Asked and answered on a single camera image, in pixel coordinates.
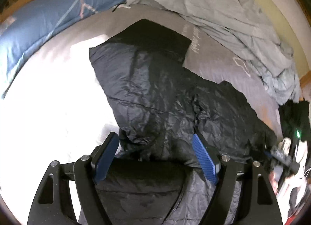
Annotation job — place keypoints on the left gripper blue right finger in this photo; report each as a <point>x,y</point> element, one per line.
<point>257,201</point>

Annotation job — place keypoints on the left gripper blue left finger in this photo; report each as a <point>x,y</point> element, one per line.
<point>52,203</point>

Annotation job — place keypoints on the black puffer jacket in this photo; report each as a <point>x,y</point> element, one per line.
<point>159,106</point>

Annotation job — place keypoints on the black garment pile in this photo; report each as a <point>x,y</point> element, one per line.
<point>295,117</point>

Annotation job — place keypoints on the blue pillow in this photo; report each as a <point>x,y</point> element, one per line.
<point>27,29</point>

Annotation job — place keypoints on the light blue rumpled duvet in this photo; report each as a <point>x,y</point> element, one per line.
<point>242,27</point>

